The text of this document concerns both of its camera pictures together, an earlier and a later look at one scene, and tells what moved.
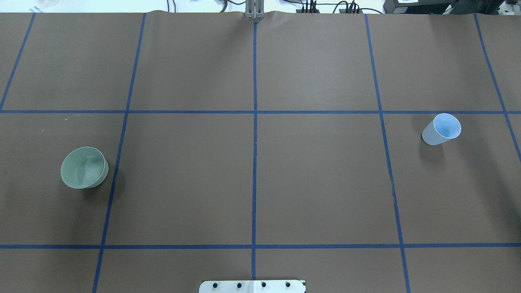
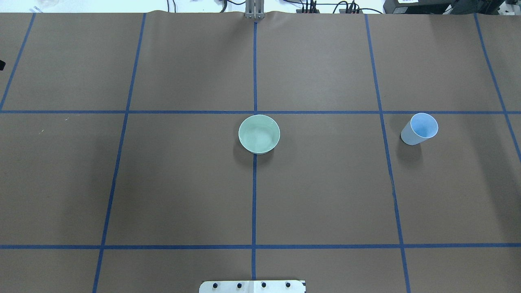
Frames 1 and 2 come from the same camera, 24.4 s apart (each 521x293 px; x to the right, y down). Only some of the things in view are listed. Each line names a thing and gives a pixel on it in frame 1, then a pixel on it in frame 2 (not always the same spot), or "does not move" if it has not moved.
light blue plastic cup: x=445 y=126 to x=421 y=126
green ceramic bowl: x=84 y=167 to x=259 y=134
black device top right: x=417 y=7 does not move
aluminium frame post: x=255 y=9 does not move
